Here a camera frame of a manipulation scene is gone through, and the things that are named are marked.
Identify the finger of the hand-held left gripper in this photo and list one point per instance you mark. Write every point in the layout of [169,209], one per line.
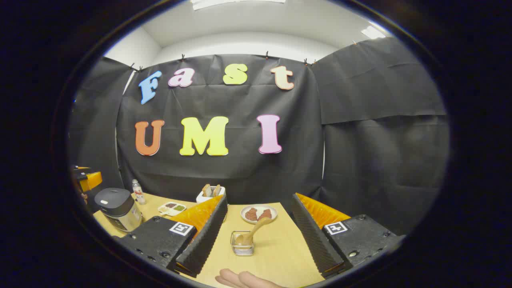
[92,180]

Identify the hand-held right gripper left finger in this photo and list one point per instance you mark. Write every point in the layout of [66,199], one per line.
[204,236]

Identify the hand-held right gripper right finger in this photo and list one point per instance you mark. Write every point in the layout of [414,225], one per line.
[312,236]

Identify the grey rice cooker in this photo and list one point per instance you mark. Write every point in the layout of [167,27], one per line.
[118,208]

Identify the wooden spoon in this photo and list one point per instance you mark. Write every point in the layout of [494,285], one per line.
[256,228]

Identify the white toaster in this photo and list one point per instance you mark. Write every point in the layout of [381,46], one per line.
[206,198]

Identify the white divided condiment dish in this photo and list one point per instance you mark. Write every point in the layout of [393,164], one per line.
[172,208]

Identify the brown toast slice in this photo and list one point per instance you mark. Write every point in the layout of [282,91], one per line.
[206,190]
[216,190]

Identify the small clear bottle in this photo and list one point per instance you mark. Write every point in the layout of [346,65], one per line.
[138,194]

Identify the brown meat piece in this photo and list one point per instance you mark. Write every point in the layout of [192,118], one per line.
[251,214]
[265,214]

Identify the white round plate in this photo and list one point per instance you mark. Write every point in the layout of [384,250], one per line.
[260,207]

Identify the black backdrop cloth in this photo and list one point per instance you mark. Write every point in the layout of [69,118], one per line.
[360,140]

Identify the small ceiling light panel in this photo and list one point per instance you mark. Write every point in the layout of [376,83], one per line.
[372,32]

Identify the long ceiling light panel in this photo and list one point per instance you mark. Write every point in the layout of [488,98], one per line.
[236,3]

